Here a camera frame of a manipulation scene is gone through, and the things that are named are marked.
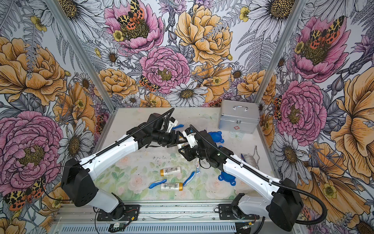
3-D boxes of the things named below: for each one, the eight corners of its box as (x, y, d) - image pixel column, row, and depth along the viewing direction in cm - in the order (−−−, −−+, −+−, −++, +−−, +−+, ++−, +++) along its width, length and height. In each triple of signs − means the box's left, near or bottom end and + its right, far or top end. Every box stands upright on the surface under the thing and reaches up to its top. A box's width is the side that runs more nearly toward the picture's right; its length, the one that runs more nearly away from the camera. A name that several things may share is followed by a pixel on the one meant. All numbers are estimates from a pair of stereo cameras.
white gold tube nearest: (160, 190, 83) (159, 189, 81) (161, 184, 85) (160, 183, 83) (183, 190, 83) (183, 189, 81) (183, 184, 85) (183, 183, 83)
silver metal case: (218, 130, 110) (222, 115, 97) (219, 115, 120) (222, 99, 107) (252, 134, 108) (261, 119, 95) (250, 118, 118) (257, 102, 105)
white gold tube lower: (160, 176, 88) (160, 174, 86) (160, 171, 90) (159, 169, 88) (181, 172, 90) (181, 170, 88) (180, 167, 92) (180, 165, 90)
